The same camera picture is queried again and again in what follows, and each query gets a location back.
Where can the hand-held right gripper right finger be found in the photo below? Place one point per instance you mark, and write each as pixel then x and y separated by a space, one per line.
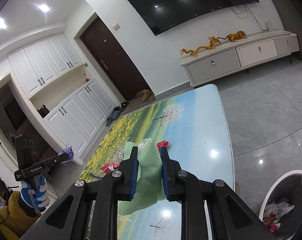
pixel 165 180

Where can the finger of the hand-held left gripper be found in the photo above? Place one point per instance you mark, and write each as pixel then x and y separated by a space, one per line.
pixel 61 158

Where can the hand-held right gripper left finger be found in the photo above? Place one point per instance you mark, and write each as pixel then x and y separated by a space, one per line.
pixel 134 177

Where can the purple plastic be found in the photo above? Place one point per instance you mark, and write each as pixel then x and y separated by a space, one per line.
pixel 67 151

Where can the light green plastic bag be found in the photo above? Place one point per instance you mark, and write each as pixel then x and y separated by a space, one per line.
pixel 149 170

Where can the red snack wrapper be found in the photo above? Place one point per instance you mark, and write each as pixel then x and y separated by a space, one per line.
pixel 163 144
pixel 270 221
pixel 110 167

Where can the white plastic bag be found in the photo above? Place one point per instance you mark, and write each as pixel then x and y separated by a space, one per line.
pixel 278 207

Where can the white round trash bin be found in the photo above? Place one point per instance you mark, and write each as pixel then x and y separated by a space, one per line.
pixel 300 187

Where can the person's left forearm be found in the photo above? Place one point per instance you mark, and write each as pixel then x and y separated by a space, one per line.
pixel 13 206

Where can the person's left hand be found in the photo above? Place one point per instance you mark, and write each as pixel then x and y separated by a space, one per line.
pixel 38 192

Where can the white crumpled plastic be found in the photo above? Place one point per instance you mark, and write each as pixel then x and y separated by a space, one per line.
pixel 145 144

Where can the white shoe cabinet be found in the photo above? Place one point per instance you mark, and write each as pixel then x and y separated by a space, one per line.
pixel 78 120

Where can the dark handbag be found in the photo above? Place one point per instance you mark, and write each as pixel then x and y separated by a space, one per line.
pixel 43 111

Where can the grey slipper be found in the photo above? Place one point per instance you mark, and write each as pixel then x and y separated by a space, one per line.
pixel 109 121
pixel 116 112

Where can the landscape print table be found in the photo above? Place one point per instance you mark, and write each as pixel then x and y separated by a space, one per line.
pixel 195 120

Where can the brown doormat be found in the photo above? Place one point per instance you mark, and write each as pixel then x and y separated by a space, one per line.
pixel 138 105

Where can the dark shoes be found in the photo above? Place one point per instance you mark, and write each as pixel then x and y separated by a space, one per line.
pixel 124 105

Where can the tan boot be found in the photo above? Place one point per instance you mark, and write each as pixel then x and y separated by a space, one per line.
pixel 148 96
pixel 140 93

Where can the dark brown entrance door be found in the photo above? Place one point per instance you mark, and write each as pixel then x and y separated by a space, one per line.
pixel 113 57

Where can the white grey television cabinet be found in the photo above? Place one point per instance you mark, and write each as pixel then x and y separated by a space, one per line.
pixel 210 65

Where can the long golden dragon figurine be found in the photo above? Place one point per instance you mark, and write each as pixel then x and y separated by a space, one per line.
pixel 200 48

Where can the short golden dragon figurine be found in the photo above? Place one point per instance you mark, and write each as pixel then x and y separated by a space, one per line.
pixel 237 36

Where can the white router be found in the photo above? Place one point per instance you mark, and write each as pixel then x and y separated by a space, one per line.
pixel 268 25

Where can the white wall cabinet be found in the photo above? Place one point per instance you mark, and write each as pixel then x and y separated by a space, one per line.
pixel 41 65

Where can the beige light switch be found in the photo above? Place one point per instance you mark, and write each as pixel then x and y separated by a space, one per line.
pixel 115 26

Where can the large black wall television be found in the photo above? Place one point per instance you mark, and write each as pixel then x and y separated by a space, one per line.
pixel 190 2

